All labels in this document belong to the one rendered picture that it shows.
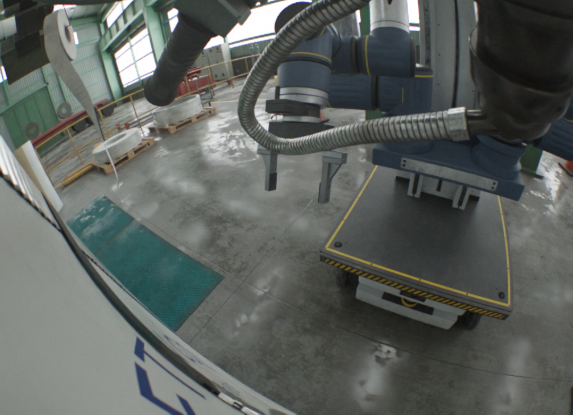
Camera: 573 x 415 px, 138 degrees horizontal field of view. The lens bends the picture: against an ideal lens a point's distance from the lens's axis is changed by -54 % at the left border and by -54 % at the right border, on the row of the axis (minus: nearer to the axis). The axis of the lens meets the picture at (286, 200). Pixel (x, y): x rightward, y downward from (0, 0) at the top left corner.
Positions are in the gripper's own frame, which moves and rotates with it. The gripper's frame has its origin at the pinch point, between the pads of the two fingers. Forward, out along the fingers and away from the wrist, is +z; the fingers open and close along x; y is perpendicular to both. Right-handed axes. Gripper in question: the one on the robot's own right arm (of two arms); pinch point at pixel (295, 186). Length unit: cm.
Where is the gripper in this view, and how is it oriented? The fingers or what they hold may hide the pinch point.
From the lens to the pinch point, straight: 50.0
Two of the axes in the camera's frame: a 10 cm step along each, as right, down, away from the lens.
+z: -0.7, 9.6, 2.6
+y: 5.7, -1.8, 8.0
